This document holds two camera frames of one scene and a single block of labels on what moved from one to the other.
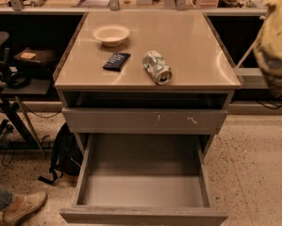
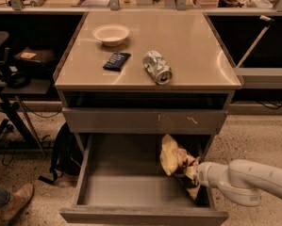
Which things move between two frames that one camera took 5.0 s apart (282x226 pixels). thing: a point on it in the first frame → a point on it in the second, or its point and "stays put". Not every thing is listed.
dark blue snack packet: (117, 61) stays put
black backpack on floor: (67, 154) stays put
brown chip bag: (273, 47) → (175, 160)
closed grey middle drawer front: (142, 121) stays put
